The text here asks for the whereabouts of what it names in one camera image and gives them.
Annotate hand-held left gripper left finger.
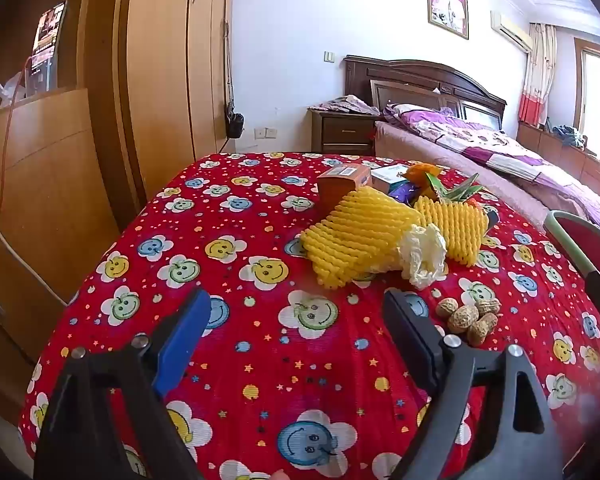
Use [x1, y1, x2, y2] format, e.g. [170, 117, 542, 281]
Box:
[32, 287, 213, 480]

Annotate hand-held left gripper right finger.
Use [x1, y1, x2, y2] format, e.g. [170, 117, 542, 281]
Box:
[382, 288, 566, 480]

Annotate white tissue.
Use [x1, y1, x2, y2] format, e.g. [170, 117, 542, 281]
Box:
[397, 223, 448, 291]

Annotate large yellow foam net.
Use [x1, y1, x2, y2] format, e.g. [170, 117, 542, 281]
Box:
[300, 186, 426, 290]

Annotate small yellow foam net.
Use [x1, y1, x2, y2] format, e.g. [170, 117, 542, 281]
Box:
[412, 195, 491, 267]

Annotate white cardboard box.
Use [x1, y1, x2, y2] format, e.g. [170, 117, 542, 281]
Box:
[370, 164, 411, 193]

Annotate orange mesh bag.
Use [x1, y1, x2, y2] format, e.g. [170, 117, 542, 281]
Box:
[402, 162, 441, 196]

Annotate orange cardboard box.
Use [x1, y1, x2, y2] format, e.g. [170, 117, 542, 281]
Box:
[316, 162, 372, 216]

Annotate red smiley flower tablecloth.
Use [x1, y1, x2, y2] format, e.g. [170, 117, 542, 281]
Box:
[17, 151, 600, 480]

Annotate low wooden cabinet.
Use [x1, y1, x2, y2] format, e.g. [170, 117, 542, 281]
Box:
[516, 121, 600, 201]

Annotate purple wrapper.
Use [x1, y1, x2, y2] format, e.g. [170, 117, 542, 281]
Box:
[387, 180, 421, 206]

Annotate dark blue clothes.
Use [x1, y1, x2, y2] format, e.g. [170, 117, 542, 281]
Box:
[552, 124, 587, 150]

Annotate bed with pink cover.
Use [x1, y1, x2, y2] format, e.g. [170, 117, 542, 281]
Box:
[375, 120, 600, 241]

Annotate purple patchwork quilt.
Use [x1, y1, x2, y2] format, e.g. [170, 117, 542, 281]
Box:
[400, 110, 600, 221]

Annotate dark wooden nightstand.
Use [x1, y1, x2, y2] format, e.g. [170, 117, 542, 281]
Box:
[307, 107, 381, 157]

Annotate purple pillow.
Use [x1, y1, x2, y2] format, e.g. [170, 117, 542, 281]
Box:
[385, 103, 461, 126]

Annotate white and red curtain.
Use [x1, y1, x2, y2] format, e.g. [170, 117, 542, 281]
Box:
[519, 22, 558, 127]

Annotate black hanging bag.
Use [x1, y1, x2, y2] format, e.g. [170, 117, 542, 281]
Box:
[222, 20, 246, 139]

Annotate wooden desk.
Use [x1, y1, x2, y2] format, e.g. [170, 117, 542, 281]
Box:
[0, 87, 121, 361]

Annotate pink patterned clothes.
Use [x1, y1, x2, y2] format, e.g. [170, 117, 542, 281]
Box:
[314, 94, 381, 116]

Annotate dark wooden headboard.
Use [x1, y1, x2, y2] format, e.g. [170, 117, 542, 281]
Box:
[343, 55, 507, 131]

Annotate wooden wardrobe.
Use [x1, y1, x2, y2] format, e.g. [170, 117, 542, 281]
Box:
[75, 0, 236, 221]

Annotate crumpled white plastic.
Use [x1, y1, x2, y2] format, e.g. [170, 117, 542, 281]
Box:
[0, 71, 28, 108]

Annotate monitor screen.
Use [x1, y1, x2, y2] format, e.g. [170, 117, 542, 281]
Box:
[24, 1, 68, 98]

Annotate red chair with green frame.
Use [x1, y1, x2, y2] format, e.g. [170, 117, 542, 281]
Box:
[544, 210, 600, 281]

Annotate white cable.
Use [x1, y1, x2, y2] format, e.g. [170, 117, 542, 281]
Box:
[0, 203, 68, 307]

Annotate wall air conditioner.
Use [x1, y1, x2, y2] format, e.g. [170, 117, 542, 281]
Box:
[490, 10, 535, 52]

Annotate orange cable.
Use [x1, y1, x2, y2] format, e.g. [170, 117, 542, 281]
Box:
[0, 55, 33, 261]

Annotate framed wall photo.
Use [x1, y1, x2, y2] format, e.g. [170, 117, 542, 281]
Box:
[425, 0, 470, 40]

